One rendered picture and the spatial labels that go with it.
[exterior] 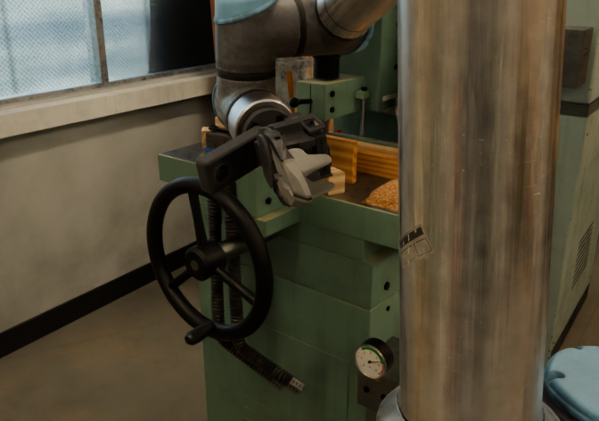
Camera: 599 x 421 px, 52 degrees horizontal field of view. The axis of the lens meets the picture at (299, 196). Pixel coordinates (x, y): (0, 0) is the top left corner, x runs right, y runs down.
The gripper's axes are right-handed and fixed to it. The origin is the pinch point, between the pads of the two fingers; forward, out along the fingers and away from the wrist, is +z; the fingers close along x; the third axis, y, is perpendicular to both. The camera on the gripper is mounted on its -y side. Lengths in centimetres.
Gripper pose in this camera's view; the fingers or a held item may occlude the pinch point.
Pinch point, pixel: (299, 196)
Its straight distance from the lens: 68.7
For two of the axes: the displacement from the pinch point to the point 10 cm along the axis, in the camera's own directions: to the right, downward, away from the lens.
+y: 9.3, -2.8, 2.2
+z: 3.3, 4.2, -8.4
